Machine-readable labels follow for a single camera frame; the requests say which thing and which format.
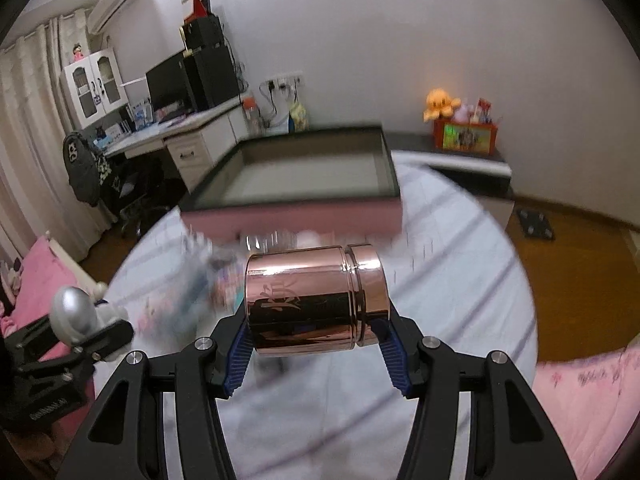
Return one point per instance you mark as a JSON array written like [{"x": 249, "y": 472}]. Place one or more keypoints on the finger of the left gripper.
[{"x": 101, "y": 345}]

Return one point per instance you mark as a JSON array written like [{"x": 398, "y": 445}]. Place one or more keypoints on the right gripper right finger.
[{"x": 510, "y": 435}]

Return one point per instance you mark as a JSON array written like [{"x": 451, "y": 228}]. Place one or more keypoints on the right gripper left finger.
[{"x": 122, "y": 437}]

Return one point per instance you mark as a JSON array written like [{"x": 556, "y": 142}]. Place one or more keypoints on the rose gold metal jar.
[{"x": 315, "y": 300}]

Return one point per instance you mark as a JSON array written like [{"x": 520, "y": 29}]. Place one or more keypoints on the pink pillow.
[{"x": 43, "y": 275}]

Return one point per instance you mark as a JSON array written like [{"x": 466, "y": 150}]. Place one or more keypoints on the pink blanket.
[{"x": 592, "y": 404}]

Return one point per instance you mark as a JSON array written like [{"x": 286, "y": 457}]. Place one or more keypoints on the beige curtain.
[{"x": 36, "y": 197}]

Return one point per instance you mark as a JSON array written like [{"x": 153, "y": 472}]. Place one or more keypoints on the black office chair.
[{"x": 136, "y": 196}]

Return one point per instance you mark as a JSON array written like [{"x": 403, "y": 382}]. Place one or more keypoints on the white striped round bedspread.
[{"x": 317, "y": 401}]

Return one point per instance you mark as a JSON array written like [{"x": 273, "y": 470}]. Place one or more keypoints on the black floor scale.
[{"x": 535, "y": 224}]

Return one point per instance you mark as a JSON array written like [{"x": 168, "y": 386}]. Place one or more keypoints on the white desk with drawers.
[{"x": 195, "y": 143}]

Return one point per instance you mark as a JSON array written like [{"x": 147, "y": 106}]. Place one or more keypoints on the white glass-door cabinet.
[{"x": 93, "y": 88}]

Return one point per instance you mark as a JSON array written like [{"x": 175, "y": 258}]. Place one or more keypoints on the black white low cabinet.
[{"x": 487, "y": 177}]

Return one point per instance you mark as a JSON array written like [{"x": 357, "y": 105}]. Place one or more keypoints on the black computer monitor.
[{"x": 167, "y": 84}]

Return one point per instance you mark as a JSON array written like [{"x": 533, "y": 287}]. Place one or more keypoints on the orange lid bottle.
[{"x": 253, "y": 116}]

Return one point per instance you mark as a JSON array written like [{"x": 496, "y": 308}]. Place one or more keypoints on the pink black storage box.
[{"x": 337, "y": 180}]

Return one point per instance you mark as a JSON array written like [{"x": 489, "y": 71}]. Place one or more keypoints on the black computer tower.
[{"x": 210, "y": 77}]

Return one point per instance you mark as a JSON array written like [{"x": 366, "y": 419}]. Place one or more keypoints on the red picture storage box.
[{"x": 465, "y": 137}]

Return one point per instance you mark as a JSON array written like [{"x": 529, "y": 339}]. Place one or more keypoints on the yellow snack bag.
[{"x": 297, "y": 117}]

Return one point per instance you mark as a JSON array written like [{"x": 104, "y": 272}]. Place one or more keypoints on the black speaker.
[{"x": 203, "y": 32}]

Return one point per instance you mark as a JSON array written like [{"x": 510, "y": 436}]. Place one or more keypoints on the white air conditioner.
[{"x": 114, "y": 2}]

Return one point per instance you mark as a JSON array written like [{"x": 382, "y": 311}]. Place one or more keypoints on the orange octopus plush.
[{"x": 439, "y": 104}]

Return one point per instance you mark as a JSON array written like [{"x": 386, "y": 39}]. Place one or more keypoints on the wall power strip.
[{"x": 291, "y": 80}]

